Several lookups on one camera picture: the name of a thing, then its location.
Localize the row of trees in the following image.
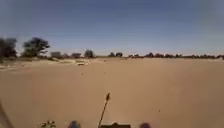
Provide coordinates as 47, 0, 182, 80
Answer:
49, 48, 224, 60

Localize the broad dark tree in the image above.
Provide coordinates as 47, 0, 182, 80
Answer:
21, 36, 51, 59

